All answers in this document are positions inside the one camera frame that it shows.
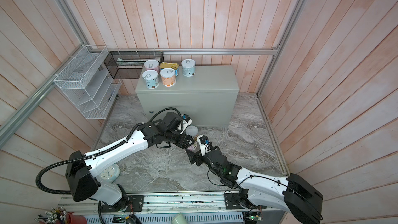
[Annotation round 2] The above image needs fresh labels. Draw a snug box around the teal label can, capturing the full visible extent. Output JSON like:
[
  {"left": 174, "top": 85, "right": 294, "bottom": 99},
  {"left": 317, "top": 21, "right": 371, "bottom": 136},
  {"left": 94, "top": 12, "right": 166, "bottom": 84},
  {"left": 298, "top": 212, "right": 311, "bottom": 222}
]
[{"left": 142, "top": 69, "right": 160, "bottom": 89}]

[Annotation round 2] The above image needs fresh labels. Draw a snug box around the orange label pull-tab can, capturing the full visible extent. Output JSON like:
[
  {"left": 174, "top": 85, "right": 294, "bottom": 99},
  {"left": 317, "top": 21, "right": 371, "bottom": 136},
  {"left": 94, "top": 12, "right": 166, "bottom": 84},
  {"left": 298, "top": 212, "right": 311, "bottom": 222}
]
[{"left": 160, "top": 68, "right": 176, "bottom": 87}]

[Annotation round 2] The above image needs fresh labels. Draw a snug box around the gold rectangular tin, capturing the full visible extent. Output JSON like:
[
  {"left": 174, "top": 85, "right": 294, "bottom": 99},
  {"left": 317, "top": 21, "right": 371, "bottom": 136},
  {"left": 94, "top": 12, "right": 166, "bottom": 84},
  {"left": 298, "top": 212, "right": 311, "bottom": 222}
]
[{"left": 159, "top": 62, "right": 179, "bottom": 76}]

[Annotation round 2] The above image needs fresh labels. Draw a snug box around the pink label can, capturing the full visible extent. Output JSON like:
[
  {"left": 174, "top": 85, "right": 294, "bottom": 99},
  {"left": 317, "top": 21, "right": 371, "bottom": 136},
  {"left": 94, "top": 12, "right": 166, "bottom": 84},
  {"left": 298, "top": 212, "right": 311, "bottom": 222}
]
[{"left": 144, "top": 60, "right": 160, "bottom": 73}]

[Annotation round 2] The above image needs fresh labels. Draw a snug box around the blue label can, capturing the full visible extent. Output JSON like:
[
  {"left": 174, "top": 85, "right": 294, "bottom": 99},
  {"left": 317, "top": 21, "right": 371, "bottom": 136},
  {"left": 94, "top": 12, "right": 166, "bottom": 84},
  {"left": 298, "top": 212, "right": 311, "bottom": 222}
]
[{"left": 181, "top": 59, "right": 196, "bottom": 77}]

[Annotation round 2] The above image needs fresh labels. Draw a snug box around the red label can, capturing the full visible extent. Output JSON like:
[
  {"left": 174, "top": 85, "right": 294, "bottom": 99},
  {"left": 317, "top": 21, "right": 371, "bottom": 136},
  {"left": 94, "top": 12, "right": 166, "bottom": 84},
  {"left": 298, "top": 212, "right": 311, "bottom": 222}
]
[{"left": 187, "top": 142, "right": 198, "bottom": 152}]

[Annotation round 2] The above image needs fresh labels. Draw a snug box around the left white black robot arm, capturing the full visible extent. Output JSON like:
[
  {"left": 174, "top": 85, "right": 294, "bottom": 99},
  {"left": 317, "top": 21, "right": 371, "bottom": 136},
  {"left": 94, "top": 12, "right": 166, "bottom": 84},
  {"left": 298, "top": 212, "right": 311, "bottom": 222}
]
[{"left": 65, "top": 112, "right": 193, "bottom": 211}]

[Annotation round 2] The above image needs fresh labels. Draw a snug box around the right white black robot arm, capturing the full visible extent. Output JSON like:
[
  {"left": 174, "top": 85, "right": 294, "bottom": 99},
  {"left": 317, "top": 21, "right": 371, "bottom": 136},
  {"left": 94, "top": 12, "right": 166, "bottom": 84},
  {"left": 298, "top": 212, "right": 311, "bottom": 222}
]
[{"left": 186, "top": 148, "right": 323, "bottom": 224}]

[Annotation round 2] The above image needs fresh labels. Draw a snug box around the grey metal cabinet counter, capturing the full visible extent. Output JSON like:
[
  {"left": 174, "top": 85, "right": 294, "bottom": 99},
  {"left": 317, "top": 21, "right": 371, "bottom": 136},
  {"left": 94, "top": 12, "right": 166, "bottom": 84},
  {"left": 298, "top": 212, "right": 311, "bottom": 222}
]
[{"left": 135, "top": 65, "right": 239, "bottom": 127}]

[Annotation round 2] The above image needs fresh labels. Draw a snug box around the orange can white lid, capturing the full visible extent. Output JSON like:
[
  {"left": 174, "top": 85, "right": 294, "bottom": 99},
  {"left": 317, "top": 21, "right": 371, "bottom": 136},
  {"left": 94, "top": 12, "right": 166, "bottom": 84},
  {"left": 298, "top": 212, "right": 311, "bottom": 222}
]
[{"left": 184, "top": 125, "right": 199, "bottom": 137}]

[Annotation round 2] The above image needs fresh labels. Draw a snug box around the white cup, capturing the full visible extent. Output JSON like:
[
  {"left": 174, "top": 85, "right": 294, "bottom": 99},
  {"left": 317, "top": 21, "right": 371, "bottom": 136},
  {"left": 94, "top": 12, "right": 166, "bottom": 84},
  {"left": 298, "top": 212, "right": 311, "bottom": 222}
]
[{"left": 171, "top": 213, "right": 188, "bottom": 224}]

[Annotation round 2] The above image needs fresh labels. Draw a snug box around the red cup with tools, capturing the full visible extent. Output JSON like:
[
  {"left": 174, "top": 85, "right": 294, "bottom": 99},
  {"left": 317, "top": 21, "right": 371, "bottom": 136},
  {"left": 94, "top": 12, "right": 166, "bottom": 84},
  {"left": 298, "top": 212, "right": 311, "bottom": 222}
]
[{"left": 34, "top": 207, "right": 88, "bottom": 224}]

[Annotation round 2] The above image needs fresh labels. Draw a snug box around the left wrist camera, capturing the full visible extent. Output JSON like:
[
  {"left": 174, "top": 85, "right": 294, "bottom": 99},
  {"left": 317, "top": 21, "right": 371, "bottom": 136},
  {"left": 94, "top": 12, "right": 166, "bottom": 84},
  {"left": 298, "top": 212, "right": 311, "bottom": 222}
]
[{"left": 180, "top": 114, "right": 192, "bottom": 134}]

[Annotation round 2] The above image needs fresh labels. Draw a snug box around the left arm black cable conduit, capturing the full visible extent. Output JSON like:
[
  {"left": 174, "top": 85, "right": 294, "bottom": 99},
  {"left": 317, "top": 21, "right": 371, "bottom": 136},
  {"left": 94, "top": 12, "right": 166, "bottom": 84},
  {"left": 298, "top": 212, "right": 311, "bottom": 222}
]
[{"left": 35, "top": 107, "right": 182, "bottom": 195}]

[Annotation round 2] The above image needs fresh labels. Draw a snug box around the aluminium front rail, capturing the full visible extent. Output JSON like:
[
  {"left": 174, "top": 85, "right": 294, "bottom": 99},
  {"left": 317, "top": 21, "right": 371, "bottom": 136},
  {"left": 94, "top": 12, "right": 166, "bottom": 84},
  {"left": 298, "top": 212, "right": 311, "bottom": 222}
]
[{"left": 57, "top": 190, "right": 312, "bottom": 217}]

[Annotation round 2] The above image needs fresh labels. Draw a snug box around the aluminium rail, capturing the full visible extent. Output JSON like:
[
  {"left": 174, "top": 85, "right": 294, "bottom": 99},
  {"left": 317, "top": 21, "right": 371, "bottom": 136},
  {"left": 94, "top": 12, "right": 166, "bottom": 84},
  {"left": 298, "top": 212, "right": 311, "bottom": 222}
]
[
  {"left": 106, "top": 48, "right": 279, "bottom": 56},
  {"left": 1, "top": 45, "right": 85, "bottom": 148},
  {"left": 57, "top": 190, "right": 312, "bottom": 217}
]

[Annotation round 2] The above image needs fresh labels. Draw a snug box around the black mesh wall basket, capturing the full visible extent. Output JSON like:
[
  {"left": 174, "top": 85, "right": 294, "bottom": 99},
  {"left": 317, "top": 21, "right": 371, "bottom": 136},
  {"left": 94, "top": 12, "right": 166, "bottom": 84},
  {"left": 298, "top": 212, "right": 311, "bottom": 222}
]
[{"left": 104, "top": 51, "right": 164, "bottom": 79}]

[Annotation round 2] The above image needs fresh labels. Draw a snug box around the white wire mesh shelf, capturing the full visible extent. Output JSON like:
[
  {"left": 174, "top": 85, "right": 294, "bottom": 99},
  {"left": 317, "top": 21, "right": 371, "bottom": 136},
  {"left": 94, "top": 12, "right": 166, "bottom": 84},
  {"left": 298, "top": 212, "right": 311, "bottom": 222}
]
[{"left": 54, "top": 45, "right": 121, "bottom": 120}]

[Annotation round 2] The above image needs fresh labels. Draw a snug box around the aluminium back rail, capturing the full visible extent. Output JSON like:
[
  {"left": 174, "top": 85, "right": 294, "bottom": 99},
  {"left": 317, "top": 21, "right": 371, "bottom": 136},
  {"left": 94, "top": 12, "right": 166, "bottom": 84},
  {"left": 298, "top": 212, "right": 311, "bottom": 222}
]
[{"left": 106, "top": 48, "right": 279, "bottom": 56}]

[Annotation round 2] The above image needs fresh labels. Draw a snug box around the aluminium left rail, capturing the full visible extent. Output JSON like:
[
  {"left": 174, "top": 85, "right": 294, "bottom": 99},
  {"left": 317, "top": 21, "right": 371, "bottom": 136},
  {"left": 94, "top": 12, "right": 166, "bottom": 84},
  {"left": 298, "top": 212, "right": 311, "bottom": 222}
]
[{"left": 1, "top": 45, "right": 85, "bottom": 148}]

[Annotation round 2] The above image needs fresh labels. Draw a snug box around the aluminium right post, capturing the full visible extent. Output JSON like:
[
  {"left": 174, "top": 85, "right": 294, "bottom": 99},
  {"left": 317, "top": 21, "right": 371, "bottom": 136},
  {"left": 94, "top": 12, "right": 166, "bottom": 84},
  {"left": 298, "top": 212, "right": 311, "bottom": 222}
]
[{"left": 255, "top": 0, "right": 306, "bottom": 96}]

